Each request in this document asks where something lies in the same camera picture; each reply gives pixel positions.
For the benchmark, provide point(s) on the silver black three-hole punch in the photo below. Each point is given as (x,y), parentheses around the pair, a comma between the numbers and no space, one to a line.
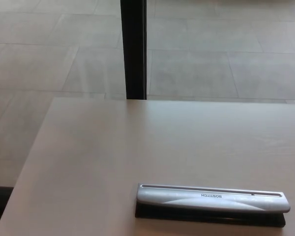
(211,200)

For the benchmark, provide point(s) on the black vertical window post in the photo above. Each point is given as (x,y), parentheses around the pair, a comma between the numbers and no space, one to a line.
(134,49)

